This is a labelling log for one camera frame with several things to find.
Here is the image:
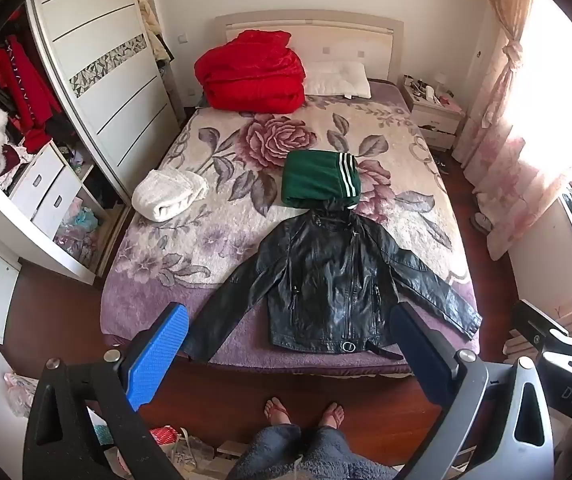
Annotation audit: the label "red folded quilt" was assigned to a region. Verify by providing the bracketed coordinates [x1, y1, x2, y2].
[194, 30, 307, 112]

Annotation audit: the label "pink plastic bag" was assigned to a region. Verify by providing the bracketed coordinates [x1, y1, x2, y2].
[3, 371, 39, 418]

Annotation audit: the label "person's leg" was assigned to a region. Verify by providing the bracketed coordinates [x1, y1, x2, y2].
[226, 424, 303, 480]
[300, 426, 397, 480]

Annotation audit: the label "pink floral curtain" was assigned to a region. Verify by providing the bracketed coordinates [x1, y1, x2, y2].
[458, 0, 572, 261]

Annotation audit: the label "pale slipper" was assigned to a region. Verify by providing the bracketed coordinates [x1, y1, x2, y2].
[471, 210, 494, 235]

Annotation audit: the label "white nightstand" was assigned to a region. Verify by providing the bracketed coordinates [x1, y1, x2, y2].
[400, 77, 467, 152]

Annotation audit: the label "floral plush blanket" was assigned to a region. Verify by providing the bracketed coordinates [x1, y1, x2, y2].
[101, 92, 482, 376]

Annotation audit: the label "white pillow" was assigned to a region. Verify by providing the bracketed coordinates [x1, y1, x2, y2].
[305, 61, 372, 99]

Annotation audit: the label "red patterned bag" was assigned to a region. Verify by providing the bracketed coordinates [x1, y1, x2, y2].
[148, 425, 177, 446]

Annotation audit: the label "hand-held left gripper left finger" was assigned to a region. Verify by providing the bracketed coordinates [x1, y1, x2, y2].
[22, 302, 189, 480]

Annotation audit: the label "green striped folded pants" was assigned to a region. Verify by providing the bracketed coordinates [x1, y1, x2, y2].
[281, 150, 362, 211]

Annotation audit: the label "person's left foot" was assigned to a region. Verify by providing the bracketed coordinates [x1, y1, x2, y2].
[262, 396, 292, 426]

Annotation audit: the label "white sliding wardrobe door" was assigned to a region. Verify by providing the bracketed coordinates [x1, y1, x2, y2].
[26, 0, 183, 201]

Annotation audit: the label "person's right leg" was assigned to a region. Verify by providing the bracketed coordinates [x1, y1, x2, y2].
[300, 426, 397, 480]

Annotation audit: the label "cluster of small toiletries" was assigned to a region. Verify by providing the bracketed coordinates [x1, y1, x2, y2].
[403, 74, 459, 107]

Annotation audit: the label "pale wooden cabinet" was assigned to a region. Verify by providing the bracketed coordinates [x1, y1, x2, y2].
[508, 195, 572, 311]

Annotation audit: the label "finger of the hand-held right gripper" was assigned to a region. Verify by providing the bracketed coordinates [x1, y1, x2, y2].
[510, 299, 570, 358]

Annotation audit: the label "red hanging coat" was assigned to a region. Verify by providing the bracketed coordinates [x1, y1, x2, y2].
[0, 35, 62, 153]

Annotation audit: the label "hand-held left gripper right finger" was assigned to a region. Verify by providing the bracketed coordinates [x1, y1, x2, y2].
[388, 301, 555, 480]

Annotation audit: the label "white wardrobe drawer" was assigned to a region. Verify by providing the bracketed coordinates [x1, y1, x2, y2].
[31, 167, 82, 228]
[8, 147, 64, 206]

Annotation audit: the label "black leather jacket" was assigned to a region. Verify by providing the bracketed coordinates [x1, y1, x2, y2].
[182, 207, 483, 363]

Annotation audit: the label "folded white towel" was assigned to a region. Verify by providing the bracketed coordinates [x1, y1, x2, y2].
[131, 169, 209, 222]

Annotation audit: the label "person's left leg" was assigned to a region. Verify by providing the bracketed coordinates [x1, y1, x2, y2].
[226, 424, 303, 480]

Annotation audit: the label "beige bed headboard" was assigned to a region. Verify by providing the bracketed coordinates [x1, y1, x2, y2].
[214, 10, 404, 83]

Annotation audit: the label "bed with purple mattress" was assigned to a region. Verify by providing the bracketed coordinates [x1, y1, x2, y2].
[101, 10, 483, 377]

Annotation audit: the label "pile of pastel clothes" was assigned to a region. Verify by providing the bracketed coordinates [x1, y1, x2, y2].
[53, 195, 102, 271]

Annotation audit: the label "cream hanging garment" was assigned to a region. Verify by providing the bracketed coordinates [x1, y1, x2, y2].
[133, 0, 174, 66]

